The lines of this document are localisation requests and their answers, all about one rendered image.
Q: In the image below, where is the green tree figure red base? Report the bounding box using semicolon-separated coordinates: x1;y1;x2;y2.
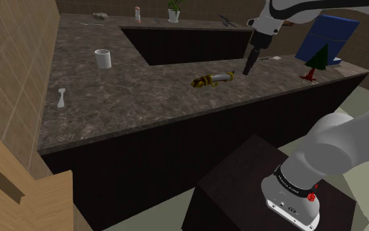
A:
299;43;329;83

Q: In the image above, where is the dark robot stand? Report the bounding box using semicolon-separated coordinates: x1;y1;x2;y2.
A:
181;134;358;231

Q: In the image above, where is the yellow rope with white roll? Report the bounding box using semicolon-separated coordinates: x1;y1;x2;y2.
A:
190;71;235;89

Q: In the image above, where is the green plant in white pot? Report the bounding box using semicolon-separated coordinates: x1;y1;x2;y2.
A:
166;0;185;24

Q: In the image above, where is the white cup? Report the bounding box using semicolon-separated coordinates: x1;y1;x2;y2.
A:
94;49;113;70

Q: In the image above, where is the light wooden furniture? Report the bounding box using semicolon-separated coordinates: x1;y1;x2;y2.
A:
0;116;75;231

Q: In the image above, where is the white bone-shaped thing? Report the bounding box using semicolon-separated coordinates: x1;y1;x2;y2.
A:
57;88;66;109

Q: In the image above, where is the black kitchen tool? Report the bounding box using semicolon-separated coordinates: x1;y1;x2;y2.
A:
217;13;237;29

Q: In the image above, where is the blue book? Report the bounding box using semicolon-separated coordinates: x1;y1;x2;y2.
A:
294;14;361;67

